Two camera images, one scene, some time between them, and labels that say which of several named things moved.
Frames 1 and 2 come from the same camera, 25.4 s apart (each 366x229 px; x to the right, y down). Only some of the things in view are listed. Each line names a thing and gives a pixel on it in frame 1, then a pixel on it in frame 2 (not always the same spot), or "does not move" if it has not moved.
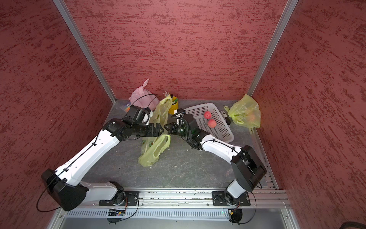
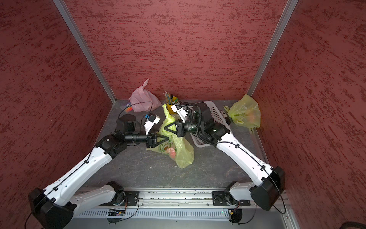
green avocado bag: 245,112 does not move
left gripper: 150,133 → 153,142
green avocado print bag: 153,147 → 178,148
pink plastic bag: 142,98 does not move
